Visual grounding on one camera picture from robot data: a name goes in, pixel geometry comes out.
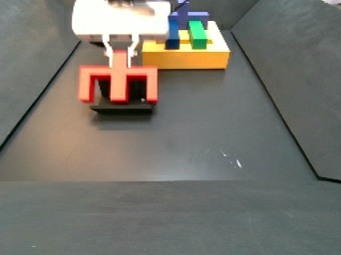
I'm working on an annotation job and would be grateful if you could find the yellow base board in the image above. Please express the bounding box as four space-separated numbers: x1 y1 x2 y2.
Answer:
142 21 230 70

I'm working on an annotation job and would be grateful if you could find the purple cross block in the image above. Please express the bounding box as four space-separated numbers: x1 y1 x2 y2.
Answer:
169 0 209 30

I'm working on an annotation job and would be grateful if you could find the green bar block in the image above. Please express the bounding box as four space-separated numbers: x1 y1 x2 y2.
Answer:
187 21 207 50

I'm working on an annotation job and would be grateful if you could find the black angled holder bracket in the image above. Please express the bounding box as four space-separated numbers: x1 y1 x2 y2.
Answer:
90 78 155 115

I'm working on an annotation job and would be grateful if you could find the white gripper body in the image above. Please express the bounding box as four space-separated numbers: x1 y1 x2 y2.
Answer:
72 0 171 42

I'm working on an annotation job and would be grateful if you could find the blue bar block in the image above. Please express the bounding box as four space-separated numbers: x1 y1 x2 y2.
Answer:
166 20 179 50

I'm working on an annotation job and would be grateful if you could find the red E-shaped block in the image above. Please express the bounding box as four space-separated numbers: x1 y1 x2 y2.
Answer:
78 51 159 104

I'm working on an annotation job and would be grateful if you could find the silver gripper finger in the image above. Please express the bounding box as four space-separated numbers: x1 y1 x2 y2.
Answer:
102 34 114 66
127 34 139 67

